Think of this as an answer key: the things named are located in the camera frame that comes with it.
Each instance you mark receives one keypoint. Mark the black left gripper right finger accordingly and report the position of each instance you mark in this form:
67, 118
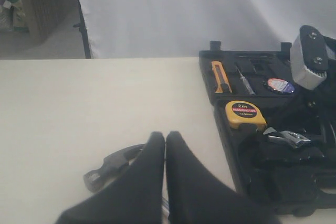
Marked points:
197, 196

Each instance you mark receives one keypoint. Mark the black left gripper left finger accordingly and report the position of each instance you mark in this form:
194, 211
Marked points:
134, 197

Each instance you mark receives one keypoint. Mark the electrical tape roll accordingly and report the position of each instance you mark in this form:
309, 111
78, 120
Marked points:
279, 86

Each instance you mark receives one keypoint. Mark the yellow 2m tape measure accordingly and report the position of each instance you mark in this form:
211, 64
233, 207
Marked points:
243, 112

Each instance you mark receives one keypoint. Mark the black backdrop stand pole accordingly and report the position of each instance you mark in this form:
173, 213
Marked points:
83, 30

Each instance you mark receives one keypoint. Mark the white backdrop cloth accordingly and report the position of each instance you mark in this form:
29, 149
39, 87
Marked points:
168, 28

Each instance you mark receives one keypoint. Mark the yellow utility knife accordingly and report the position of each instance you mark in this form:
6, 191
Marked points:
222, 83

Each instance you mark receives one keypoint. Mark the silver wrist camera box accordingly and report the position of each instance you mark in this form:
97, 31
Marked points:
309, 58

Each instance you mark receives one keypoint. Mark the chrome adjustable wrench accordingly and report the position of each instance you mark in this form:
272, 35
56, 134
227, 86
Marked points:
289, 138

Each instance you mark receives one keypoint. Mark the black plastic tool case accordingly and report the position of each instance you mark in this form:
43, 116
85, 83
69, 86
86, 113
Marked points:
290, 181

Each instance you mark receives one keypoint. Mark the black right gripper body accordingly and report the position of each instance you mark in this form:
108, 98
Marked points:
324, 97

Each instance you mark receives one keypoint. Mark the clear voltage tester screwdriver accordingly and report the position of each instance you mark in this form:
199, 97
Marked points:
245, 81

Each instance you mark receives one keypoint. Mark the steel claw hammer black grip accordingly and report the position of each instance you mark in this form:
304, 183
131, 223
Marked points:
112, 166

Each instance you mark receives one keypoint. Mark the white sacks in background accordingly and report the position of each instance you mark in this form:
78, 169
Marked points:
13, 16

